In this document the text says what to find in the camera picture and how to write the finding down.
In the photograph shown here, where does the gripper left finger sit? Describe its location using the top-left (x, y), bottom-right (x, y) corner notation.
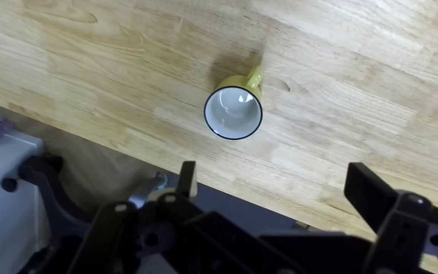
top-left (67, 161), bottom-right (299, 274)

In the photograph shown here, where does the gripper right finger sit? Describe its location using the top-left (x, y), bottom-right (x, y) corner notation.
top-left (343, 162), bottom-right (438, 274)

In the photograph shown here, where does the silver metal clamp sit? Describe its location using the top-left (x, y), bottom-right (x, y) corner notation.
top-left (128, 172), bottom-right (168, 209)

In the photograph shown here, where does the yellow mug with white inside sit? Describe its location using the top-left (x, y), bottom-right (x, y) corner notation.
top-left (203, 66), bottom-right (264, 140)

